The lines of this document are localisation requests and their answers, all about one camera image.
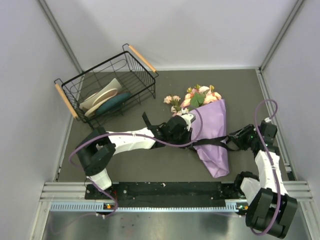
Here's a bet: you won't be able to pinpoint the black ribbon gold lettering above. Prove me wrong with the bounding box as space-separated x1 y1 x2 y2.
142 112 228 150

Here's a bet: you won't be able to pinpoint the purple wrapping paper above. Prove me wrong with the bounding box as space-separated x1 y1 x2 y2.
194 99 230 178

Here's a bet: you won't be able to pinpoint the pink flower bouquet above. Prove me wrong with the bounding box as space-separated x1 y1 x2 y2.
163 84 222 116

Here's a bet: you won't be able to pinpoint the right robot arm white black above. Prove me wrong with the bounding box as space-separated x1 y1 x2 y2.
227 118 298 239

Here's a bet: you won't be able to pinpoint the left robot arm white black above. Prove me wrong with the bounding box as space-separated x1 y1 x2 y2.
75 113 196 199

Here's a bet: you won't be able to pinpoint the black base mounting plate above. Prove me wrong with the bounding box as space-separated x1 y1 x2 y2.
84 181 241 202

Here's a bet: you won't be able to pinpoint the dark teal plate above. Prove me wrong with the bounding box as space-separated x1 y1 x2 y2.
95 92 132 115

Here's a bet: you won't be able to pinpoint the cream plate in basket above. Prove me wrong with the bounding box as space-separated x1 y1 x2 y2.
84 88 118 117

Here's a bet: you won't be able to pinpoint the white plate in basket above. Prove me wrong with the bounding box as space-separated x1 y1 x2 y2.
79 78 122 110

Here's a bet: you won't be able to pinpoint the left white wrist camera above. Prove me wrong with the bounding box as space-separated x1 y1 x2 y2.
181 112 196 125

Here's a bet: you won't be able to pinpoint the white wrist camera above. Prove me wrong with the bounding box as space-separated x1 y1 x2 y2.
264 117 271 123
181 112 196 125

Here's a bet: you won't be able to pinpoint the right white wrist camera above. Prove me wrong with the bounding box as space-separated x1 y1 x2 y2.
264 117 271 123

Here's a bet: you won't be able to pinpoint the grey slotted cable duct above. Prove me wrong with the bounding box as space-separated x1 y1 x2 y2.
50 200 249 213

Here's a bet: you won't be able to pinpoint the black wire basket wooden handles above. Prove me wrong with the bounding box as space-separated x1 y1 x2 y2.
54 43 159 129

